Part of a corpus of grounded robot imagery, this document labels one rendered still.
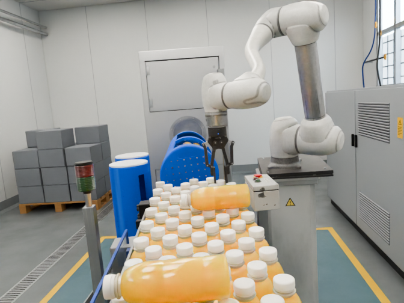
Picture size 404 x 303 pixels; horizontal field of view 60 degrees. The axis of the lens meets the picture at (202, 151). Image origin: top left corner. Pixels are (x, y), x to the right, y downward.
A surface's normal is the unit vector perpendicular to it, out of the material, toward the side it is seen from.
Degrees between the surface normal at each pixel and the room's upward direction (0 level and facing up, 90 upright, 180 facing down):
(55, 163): 90
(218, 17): 90
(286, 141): 91
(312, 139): 106
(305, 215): 90
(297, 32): 115
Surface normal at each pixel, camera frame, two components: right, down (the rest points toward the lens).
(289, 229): -0.08, 0.15
